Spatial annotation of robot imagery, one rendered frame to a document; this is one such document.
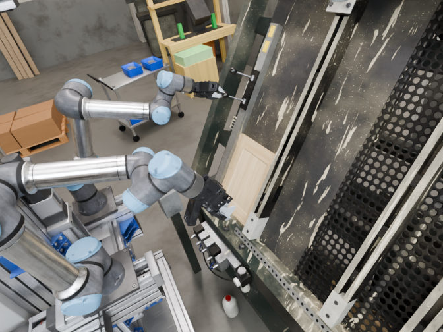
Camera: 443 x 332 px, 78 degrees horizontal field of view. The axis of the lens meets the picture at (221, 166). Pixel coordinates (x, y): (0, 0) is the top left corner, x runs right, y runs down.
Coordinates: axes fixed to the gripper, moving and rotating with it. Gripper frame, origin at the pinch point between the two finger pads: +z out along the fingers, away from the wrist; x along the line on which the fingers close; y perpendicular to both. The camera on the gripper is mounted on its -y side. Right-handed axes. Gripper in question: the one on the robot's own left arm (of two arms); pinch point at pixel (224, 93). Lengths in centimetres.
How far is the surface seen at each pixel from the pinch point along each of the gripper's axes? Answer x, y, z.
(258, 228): 64, -28, 8
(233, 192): 51, -4, 11
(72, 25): -252, 797, 51
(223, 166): 38.5, 3.3, 8.1
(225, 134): 20.2, 14.3, 15.6
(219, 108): 5.5, 15.5, 9.4
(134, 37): -266, 777, 217
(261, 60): -16.5, -15.9, 8.1
